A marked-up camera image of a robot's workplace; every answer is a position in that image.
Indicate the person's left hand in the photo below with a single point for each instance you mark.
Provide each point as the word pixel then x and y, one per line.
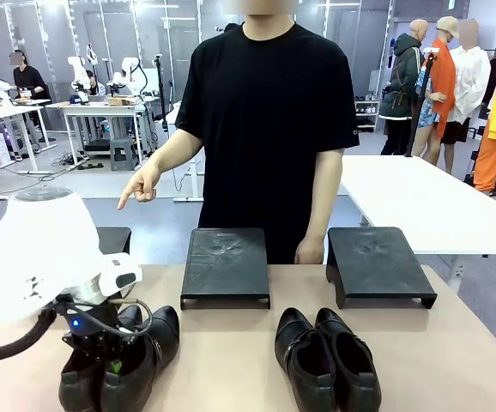
pixel 310 252

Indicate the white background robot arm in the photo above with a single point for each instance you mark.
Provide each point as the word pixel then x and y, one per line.
pixel 128 75
pixel 80 79

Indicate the large white side table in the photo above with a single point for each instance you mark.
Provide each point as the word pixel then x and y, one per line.
pixel 424 201

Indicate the grey step stool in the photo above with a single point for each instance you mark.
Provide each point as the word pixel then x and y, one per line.
pixel 123 154

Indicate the white shoe rack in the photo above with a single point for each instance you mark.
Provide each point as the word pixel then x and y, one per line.
pixel 367 113

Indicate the cardboard box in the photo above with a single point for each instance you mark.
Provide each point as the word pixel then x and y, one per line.
pixel 122 101

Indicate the black leather ankle shoe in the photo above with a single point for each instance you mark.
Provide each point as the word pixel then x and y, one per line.
pixel 76 382
pixel 149 365
pixel 304 365
pixel 355 369

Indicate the orange trousers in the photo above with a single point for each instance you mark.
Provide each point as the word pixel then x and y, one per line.
pixel 490 163

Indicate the white background desk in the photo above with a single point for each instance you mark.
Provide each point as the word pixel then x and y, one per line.
pixel 12 116

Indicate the mannequin in dark jacket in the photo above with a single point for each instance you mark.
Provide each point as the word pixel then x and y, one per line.
pixel 404 86

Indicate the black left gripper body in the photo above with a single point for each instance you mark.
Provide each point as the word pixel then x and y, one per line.
pixel 88 322

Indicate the figure in white shirt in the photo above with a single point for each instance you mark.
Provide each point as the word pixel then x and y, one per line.
pixel 471 86

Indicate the black shoe stand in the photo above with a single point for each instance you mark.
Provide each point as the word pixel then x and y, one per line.
pixel 225 266
pixel 115 240
pixel 376 266

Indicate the mannequin in orange top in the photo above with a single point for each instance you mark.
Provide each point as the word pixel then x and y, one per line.
pixel 439 86

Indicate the person's right hand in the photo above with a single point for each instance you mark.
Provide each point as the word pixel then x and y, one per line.
pixel 145 184

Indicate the white background workbench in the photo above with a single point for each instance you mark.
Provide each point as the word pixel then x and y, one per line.
pixel 102 116

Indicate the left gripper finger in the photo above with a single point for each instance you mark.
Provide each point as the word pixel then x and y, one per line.
pixel 114 359
pixel 81 349

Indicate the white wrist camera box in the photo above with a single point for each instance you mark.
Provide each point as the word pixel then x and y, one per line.
pixel 119 274

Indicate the black tripod pole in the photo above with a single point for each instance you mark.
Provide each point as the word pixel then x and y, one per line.
pixel 419 107

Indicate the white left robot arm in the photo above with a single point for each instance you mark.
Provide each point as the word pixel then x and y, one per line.
pixel 38 240

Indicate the person's right forearm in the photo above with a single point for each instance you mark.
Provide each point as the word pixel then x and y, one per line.
pixel 175 150

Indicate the person in black t-shirt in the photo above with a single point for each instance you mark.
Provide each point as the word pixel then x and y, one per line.
pixel 265 129

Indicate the person's left forearm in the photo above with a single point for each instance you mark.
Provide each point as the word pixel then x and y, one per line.
pixel 325 197

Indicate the seated person in black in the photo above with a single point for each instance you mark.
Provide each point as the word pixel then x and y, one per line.
pixel 29 79

